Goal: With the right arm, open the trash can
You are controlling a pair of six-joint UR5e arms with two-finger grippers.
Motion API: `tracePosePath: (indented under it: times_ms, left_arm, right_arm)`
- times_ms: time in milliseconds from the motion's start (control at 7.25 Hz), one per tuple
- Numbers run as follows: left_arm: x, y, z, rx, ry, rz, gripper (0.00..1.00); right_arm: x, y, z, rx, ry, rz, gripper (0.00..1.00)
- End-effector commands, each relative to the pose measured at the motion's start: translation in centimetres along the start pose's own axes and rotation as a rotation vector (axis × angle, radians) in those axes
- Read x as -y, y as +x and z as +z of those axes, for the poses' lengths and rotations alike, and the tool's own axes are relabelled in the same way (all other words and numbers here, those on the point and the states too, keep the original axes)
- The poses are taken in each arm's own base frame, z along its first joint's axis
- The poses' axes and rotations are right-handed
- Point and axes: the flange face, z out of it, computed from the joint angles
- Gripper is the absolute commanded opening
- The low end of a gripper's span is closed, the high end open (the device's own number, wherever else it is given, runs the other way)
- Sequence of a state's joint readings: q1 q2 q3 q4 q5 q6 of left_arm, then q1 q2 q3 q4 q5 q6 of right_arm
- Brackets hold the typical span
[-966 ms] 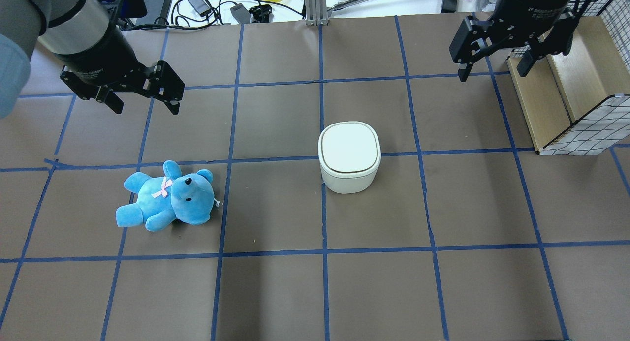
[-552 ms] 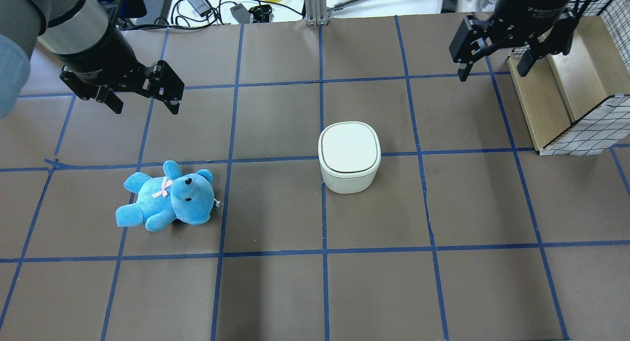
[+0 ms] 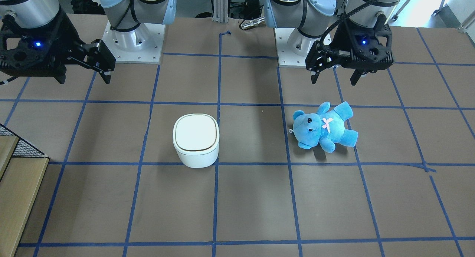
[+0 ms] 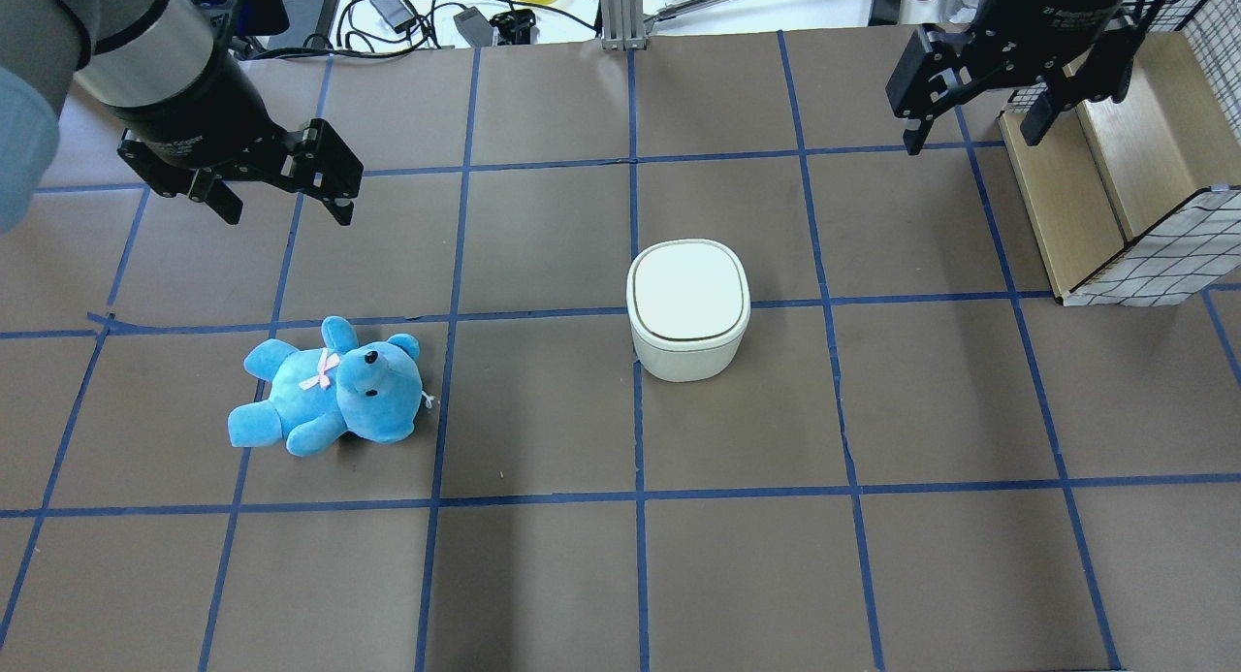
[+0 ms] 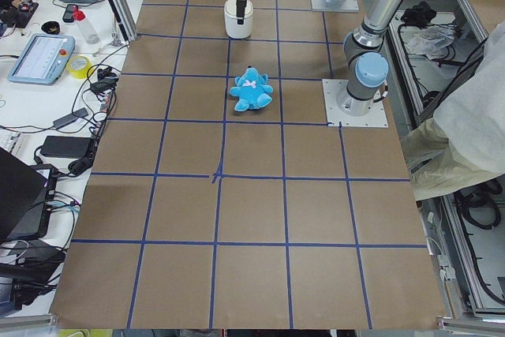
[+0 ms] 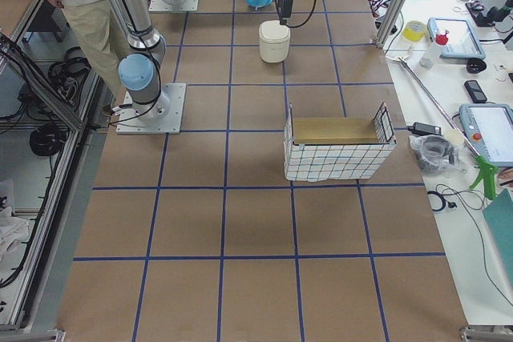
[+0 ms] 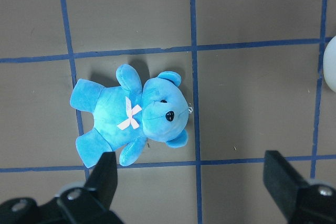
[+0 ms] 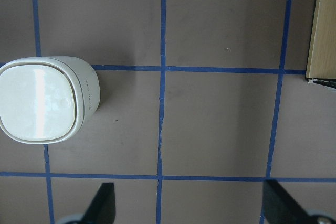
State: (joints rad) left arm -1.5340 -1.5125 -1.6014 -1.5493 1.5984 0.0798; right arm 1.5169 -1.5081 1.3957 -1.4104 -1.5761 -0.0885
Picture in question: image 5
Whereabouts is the blue plush toy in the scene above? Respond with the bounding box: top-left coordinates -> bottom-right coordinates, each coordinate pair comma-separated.
230,66 -> 273,112

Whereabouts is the clear plastic bottle red cap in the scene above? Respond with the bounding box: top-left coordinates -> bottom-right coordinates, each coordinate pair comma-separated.
73,6 -> 100,44

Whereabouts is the yellow tape roll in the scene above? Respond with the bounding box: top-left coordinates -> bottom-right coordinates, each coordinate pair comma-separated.
65,55 -> 92,79

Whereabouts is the white crumpled cloth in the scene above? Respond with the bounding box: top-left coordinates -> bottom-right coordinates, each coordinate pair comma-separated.
406,26 -> 455,59

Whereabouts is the lower blue teach pendant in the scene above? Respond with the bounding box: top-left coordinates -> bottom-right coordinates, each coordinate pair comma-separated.
7,34 -> 75,85

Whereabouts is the black power adapter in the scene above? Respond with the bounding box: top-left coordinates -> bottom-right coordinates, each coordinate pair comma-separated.
40,136 -> 91,159

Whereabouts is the person in beige clothes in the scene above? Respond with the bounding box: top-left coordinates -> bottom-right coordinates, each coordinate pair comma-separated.
401,24 -> 504,201

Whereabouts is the black laptop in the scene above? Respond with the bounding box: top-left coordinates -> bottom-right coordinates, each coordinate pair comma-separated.
1,149 -> 57,242

